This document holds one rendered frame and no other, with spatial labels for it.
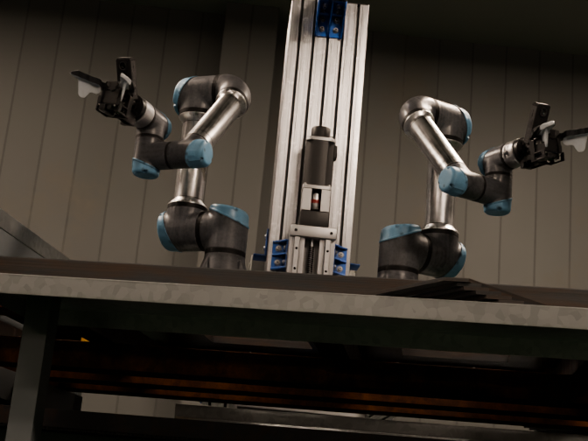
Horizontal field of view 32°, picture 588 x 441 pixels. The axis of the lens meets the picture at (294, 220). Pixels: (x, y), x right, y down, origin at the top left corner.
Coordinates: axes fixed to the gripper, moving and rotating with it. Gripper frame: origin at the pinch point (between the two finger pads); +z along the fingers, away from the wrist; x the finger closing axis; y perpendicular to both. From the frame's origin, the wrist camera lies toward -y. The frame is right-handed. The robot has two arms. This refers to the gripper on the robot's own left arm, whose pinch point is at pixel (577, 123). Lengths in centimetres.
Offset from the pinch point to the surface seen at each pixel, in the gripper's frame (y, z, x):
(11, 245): 30, -56, 128
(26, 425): 73, 23, 146
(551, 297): 54, 54, 66
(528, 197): -53, -248, -216
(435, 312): 59, 68, 102
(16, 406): 70, 21, 147
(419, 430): 75, -21, 39
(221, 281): 48, 20, 111
